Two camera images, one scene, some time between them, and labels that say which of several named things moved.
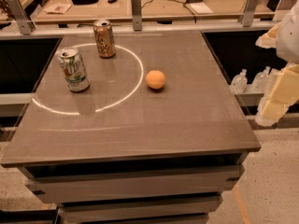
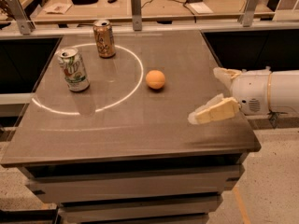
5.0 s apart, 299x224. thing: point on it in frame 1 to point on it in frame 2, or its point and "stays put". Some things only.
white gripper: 289,37 to 251,90
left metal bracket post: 25,24 stays put
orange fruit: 155,79 stays put
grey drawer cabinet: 121,152 stays put
